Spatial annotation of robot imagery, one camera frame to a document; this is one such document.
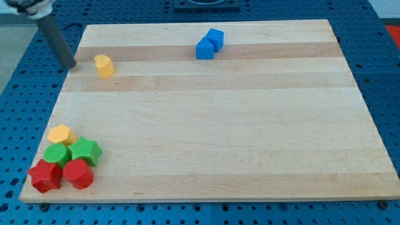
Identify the green star block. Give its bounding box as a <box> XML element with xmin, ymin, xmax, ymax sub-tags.
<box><xmin>67</xmin><ymin>136</ymin><xmax>103</xmax><ymax>166</ymax></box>

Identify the green cylinder block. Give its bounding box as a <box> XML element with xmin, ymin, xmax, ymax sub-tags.
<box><xmin>43</xmin><ymin>143</ymin><xmax>72</xmax><ymax>169</ymax></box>

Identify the blue cube block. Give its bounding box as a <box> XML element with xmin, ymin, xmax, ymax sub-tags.
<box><xmin>205</xmin><ymin>29</ymin><xmax>224</xmax><ymax>53</ymax></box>

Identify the red cylinder block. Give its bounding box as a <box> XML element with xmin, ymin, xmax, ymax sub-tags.
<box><xmin>63</xmin><ymin>159</ymin><xmax>94</xmax><ymax>189</ymax></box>

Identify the blue pentagon block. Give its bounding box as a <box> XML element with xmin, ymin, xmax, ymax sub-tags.
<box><xmin>196</xmin><ymin>37</ymin><xmax>214</xmax><ymax>59</ymax></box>

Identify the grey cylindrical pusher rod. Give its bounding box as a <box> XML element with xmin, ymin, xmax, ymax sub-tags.
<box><xmin>35</xmin><ymin>14</ymin><xmax>76</xmax><ymax>69</ymax></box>

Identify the red star block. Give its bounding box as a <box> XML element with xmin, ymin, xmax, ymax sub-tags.
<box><xmin>27</xmin><ymin>159</ymin><xmax>63</xmax><ymax>194</ymax></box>

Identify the yellow hexagon block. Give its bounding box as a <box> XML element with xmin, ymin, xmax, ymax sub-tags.
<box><xmin>47</xmin><ymin>124</ymin><xmax>78</xmax><ymax>146</ymax></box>

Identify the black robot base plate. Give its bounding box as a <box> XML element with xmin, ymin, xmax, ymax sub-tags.
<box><xmin>172</xmin><ymin>0</ymin><xmax>241</xmax><ymax>11</ymax></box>

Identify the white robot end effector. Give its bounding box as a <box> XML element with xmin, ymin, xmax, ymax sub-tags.
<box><xmin>4</xmin><ymin>0</ymin><xmax>56</xmax><ymax>19</ymax></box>

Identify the yellow heart block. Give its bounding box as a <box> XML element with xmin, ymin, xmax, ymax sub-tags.
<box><xmin>94</xmin><ymin>54</ymin><xmax>115</xmax><ymax>79</ymax></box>

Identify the wooden board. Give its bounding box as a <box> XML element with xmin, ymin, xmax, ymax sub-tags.
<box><xmin>20</xmin><ymin>19</ymin><xmax>399</xmax><ymax>203</ymax></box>

